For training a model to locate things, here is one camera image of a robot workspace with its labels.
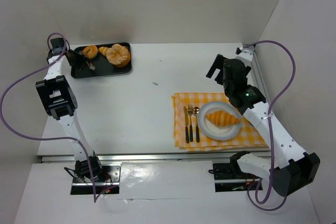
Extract striped croissant bread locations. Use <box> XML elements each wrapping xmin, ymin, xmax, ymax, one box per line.
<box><xmin>206</xmin><ymin>111</ymin><xmax>240</xmax><ymax>127</ymax></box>

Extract metal tongs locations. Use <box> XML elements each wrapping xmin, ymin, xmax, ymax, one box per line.
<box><xmin>85</xmin><ymin>61</ymin><xmax>95</xmax><ymax>71</ymax></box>

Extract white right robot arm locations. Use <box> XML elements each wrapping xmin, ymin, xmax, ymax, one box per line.
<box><xmin>206</xmin><ymin>48</ymin><xmax>320</xmax><ymax>197</ymax></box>

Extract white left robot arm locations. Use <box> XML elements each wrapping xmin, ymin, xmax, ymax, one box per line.
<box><xmin>35</xmin><ymin>37</ymin><xmax>102</xmax><ymax>182</ymax></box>

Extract small cone bread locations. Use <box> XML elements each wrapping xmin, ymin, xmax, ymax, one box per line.
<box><xmin>98</xmin><ymin>47</ymin><xmax>109</xmax><ymax>56</ymax></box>

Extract large sugared round bread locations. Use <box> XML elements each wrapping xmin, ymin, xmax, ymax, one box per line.
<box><xmin>106</xmin><ymin>44</ymin><xmax>131</xmax><ymax>68</ymax></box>

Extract round golden bun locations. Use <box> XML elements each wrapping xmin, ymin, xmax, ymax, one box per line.
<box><xmin>82</xmin><ymin>45</ymin><xmax>99</xmax><ymax>59</ymax></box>

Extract black rectangular tray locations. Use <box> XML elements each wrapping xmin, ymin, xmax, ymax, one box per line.
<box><xmin>71</xmin><ymin>46</ymin><xmax>132</xmax><ymax>79</ymax></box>

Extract white round plate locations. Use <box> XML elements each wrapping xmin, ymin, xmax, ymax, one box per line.
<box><xmin>197</xmin><ymin>101</ymin><xmax>242</xmax><ymax>141</ymax></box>

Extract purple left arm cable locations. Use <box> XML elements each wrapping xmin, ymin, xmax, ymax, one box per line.
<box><xmin>0</xmin><ymin>33</ymin><xmax>116</xmax><ymax>203</ymax></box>

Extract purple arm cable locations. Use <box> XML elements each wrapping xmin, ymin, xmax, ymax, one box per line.
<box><xmin>0</xmin><ymin>33</ymin><xmax>116</xmax><ymax>203</ymax></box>
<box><xmin>243</xmin><ymin>40</ymin><xmax>296</xmax><ymax>211</ymax></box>

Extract aluminium right rail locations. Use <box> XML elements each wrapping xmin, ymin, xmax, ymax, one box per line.
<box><xmin>247</xmin><ymin>46</ymin><xmax>270</xmax><ymax>103</ymax></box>

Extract aluminium rail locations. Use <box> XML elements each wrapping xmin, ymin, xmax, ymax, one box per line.
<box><xmin>39</xmin><ymin>152</ymin><xmax>245</xmax><ymax>163</ymax></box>
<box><xmin>247</xmin><ymin>46</ymin><xmax>270</xmax><ymax>103</ymax></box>

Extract spoon with green handle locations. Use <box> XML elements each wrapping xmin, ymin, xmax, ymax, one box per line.
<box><xmin>193</xmin><ymin>106</ymin><xmax>200</xmax><ymax>143</ymax></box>

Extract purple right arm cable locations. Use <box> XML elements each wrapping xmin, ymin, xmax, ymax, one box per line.
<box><xmin>243</xmin><ymin>40</ymin><xmax>296</xmax><ymax>211</ymax></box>

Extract aluminium front rail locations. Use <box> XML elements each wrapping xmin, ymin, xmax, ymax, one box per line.
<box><xmin>39</xmin><ymin>152</ymin><xmax>245</xmax><ymax>163</ymax></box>

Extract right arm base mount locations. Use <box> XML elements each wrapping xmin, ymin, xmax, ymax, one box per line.
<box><xmin>208</xmin><ymin>163</ymin><xmax>259</xmax><ymax>193</ymax></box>

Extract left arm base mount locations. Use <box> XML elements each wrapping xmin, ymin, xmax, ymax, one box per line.
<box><xmin>64</xmin><ymin>163</ymin><xmax>121</xmax><ymax>196</ymax></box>

